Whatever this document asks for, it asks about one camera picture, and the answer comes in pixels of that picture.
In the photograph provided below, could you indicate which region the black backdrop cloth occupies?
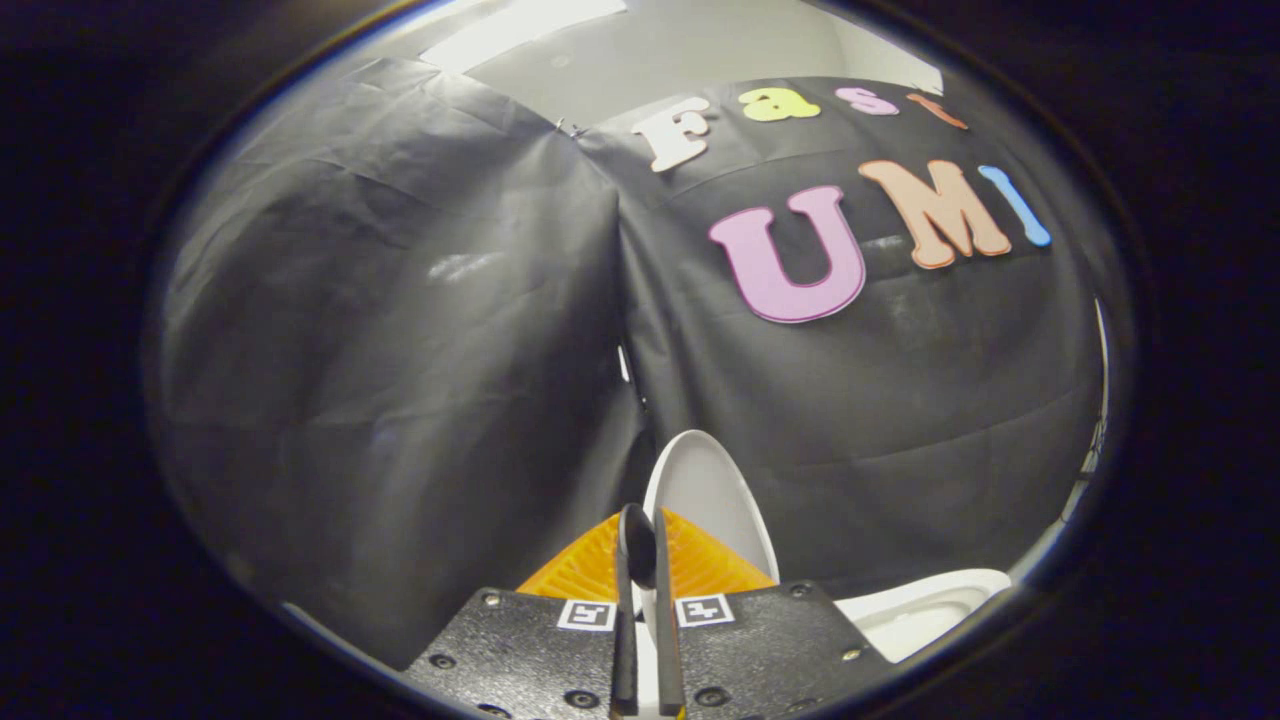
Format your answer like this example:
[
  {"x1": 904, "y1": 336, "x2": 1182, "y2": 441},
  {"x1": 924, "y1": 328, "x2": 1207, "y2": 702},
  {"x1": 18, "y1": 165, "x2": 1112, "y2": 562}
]
[{"x1": 145, "y1": 55, "x2": 1111, "y2": 671}]

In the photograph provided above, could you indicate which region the white toilet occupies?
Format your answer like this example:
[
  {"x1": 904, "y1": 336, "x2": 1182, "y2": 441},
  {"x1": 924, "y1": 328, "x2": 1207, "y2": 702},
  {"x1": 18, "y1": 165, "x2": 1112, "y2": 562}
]
[{"x1": 835, "y1": 568, "x2": 1013, "y2": 663}]

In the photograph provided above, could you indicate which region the white toilet lid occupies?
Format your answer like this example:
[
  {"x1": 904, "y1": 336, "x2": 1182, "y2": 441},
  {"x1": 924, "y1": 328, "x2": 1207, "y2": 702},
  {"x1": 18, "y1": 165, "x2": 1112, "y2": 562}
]
[{"x1": 618, "y1": 430, "x2": 781, "y2": 720}]

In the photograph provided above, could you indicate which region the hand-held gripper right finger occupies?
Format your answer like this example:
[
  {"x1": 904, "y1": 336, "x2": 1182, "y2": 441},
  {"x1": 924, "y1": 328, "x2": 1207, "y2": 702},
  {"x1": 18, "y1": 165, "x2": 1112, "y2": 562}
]
[{"x1": 652, "y1": 508, "x2": 896, "y2": 720}]

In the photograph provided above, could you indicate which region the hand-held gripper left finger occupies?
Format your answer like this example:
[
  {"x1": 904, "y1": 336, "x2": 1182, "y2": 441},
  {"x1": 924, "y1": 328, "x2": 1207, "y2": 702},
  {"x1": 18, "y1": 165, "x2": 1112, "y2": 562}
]
[{"x1": 405, "y1": 512, "x2": 639, "y2": 720}]

